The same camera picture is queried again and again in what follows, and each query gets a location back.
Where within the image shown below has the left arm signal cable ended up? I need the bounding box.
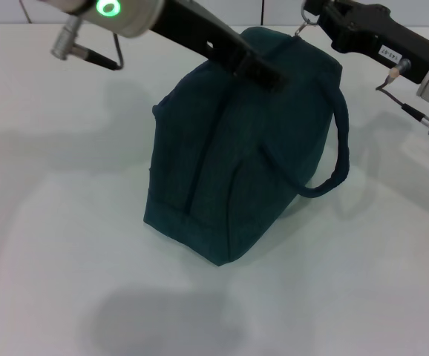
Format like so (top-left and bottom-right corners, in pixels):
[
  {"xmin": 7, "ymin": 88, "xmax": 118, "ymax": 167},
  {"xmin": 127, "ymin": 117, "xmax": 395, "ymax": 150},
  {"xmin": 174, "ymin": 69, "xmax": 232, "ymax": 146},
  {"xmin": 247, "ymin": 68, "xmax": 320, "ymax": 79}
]
[{"xmin": 50, "ymin": 16, "xmax": 125, "ymax": 71}]

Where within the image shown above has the arm signal cable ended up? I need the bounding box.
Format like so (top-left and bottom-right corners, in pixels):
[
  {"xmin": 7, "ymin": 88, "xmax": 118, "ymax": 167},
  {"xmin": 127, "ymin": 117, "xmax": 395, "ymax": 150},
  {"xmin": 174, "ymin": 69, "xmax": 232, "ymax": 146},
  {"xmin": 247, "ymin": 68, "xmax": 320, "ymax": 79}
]
[
  {"xmin": 50, "ymin": 16, "xmax": 125, "ymax": 71},
  {"xmin": 376, "ymin": 59, "xmax": 429, "ymax": 139}
]

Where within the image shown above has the right arm signal cable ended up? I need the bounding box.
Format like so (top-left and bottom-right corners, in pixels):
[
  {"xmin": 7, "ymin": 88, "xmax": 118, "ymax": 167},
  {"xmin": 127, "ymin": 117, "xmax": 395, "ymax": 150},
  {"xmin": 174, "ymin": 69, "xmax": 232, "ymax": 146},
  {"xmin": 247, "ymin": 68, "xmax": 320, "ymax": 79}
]
[{"xmin": 376, "ymin": 59, "xmax": 429, "ymax": 139}]

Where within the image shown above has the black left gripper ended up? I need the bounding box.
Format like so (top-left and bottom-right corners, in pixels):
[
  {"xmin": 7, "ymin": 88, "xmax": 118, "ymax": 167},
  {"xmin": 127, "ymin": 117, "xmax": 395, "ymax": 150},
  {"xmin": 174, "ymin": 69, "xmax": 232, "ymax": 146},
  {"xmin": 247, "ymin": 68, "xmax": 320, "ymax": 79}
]
[{"xmin": 148, "ymin": 0, "xmax": 289, "ymax": 92}]

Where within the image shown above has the teal insulated lunch bag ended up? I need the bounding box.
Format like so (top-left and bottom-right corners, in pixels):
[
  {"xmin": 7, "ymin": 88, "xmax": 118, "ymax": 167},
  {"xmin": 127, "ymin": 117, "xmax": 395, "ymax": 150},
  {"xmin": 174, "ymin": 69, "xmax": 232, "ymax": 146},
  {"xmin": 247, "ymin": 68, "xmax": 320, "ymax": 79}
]
[{"xmin": 142, "ymin": 9, "xmax": 350, "ymax": 267}]

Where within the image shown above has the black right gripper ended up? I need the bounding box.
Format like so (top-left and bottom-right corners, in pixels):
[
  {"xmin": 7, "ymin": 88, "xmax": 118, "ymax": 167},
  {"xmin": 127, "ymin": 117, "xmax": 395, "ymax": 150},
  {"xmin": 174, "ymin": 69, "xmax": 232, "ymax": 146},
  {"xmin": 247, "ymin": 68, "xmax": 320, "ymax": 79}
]
[{"xmin": 301, "ymin": 0, "xmax": 429, "ymax": 85}]

